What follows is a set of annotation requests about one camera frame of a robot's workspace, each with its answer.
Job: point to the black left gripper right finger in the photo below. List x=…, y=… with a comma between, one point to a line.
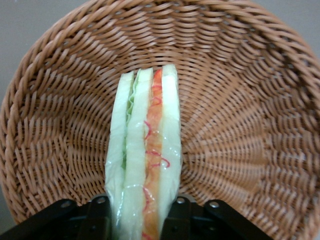
x=200, y=222

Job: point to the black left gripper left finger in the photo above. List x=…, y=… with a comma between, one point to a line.
x=62, y=220

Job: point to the triangle sandwich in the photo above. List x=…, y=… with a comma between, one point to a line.
x=140, y=150

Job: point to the round brown wicker basket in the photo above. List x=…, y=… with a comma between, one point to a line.
x=237, y=100

